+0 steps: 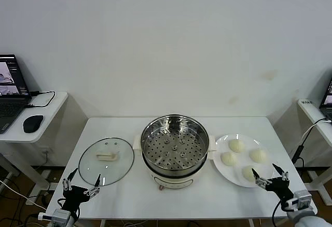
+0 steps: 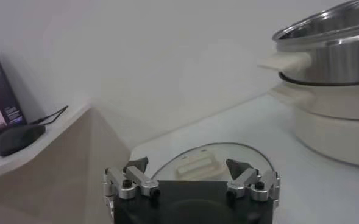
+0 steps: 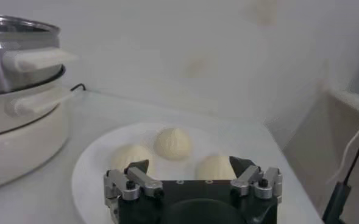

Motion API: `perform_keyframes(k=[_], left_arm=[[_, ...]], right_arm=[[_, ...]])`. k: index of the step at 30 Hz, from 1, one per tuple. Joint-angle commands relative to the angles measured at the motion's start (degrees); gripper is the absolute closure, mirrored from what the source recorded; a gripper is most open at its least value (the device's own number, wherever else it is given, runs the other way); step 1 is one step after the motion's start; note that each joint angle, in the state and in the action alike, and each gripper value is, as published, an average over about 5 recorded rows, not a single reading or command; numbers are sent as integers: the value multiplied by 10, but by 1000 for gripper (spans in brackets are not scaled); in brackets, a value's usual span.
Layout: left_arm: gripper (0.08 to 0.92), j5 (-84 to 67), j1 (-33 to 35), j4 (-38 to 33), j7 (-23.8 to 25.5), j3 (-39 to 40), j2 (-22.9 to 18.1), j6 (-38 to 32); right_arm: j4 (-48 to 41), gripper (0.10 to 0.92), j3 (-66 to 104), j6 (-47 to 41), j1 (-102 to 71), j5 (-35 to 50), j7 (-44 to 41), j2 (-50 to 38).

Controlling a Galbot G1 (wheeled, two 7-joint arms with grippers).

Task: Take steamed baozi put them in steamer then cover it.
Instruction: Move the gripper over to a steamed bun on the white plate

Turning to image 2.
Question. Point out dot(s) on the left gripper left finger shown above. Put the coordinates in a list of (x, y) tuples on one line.
[(142, 179)]

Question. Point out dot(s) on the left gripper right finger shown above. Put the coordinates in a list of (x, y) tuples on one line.
[(246, 178)]

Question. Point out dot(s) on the stainless steel steamer basket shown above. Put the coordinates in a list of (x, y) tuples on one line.
[(334, 61)]

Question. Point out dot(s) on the white side table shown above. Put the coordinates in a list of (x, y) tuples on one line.
[(60, 167)]

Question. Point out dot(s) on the cream electric cooking pot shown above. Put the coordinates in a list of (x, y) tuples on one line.
[(334, 131)]

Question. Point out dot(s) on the black computer mouse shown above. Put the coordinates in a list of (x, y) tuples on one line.
[(17, 138)]

